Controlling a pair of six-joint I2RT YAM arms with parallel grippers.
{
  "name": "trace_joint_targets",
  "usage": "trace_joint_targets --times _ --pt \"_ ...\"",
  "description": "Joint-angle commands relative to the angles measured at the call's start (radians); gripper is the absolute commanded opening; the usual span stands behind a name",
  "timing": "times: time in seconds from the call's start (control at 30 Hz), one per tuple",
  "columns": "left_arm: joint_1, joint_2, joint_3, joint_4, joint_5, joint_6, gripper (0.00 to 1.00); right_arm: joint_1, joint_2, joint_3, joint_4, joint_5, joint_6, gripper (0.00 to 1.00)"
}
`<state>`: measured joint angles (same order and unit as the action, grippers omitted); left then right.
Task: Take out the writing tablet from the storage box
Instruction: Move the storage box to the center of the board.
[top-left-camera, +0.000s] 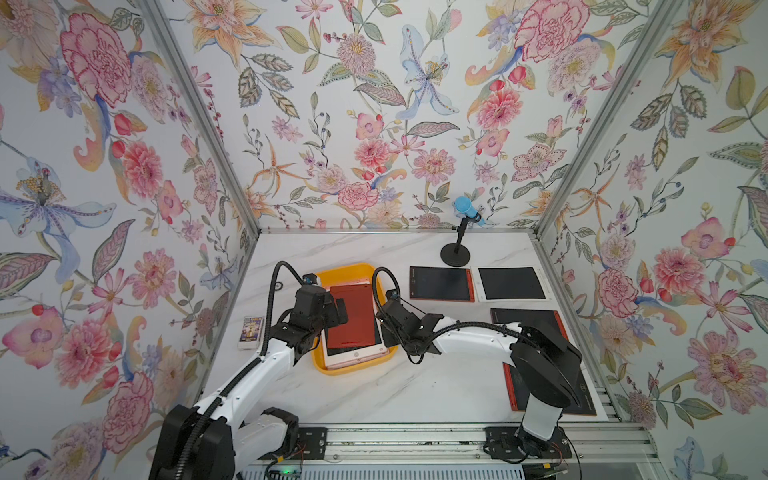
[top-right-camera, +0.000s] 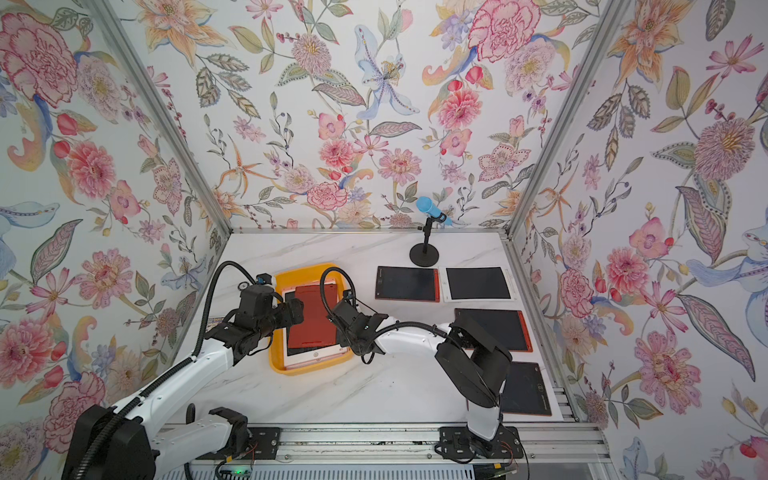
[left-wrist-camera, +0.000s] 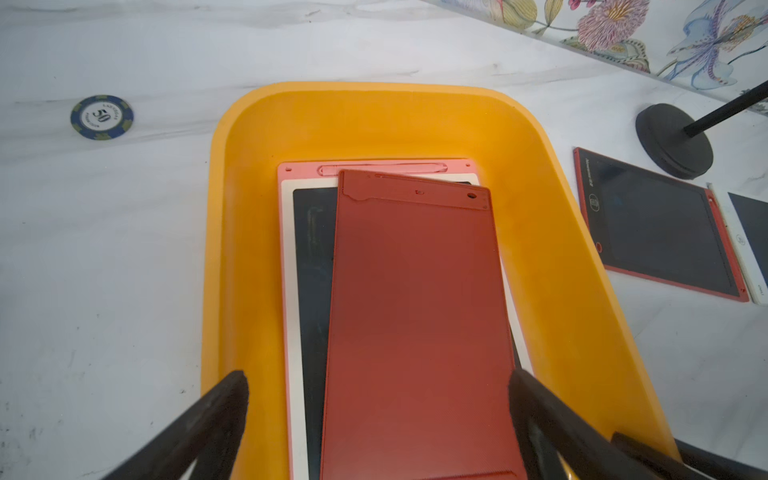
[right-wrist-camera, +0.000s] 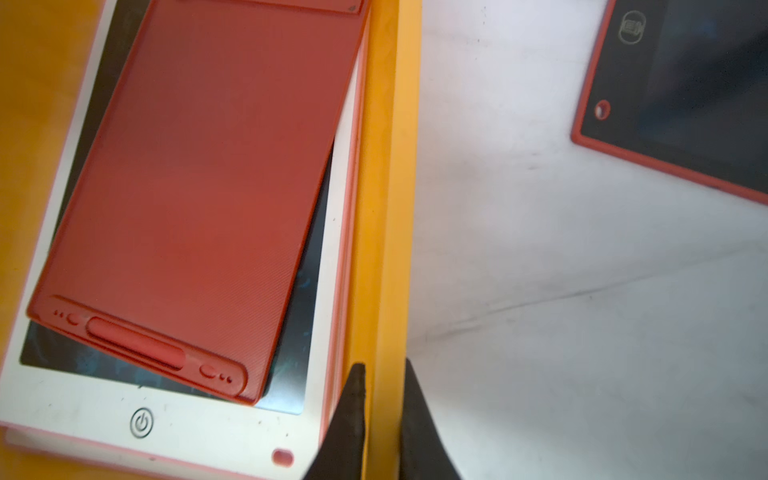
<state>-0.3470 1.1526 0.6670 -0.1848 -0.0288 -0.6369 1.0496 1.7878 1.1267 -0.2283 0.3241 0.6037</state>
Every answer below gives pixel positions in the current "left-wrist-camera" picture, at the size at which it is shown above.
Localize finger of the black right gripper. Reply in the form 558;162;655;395
611;432;767;480

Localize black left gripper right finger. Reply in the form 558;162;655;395
508;370;655;479

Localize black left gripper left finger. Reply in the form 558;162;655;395
106;370;249;479

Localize red writing tablet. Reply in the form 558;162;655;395
573;148;749;302
320;170;525;479

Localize white writing tablet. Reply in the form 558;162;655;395
708;183;767;307

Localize yellow plastic storage box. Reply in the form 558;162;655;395
201;82;678;479

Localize pink writing tablet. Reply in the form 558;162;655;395
278;161;516;479

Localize black microphone stand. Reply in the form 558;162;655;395
635;82;767;180

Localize small black ring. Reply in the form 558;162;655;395
70;94;135;142

